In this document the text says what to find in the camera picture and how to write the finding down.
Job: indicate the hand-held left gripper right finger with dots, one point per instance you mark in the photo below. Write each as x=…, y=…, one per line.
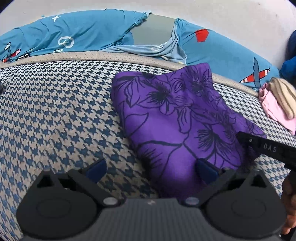
x=207, y=171

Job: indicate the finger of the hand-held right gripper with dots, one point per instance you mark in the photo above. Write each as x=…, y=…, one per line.
x=266, y=147

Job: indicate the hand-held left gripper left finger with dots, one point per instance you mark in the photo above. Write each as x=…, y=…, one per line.
x=96, y=170

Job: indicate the purple floral garment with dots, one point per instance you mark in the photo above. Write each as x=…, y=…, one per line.
x=173, y=129

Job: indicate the person's right hand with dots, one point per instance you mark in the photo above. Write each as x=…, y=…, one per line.
x=290, y=204

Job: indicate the pink garment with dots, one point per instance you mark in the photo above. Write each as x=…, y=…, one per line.
x=275, y=109

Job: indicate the beige striped knit garment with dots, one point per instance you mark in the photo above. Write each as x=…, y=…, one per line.
x=284, y=95

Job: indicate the houndstooth bed cover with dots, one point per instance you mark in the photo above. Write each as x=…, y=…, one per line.
x=57, y=115

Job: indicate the blue jacket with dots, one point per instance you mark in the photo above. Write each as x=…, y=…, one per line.
x=290, y=67

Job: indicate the blue cartoon print bedcover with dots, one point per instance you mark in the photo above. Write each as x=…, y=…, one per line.
x=92, y=30

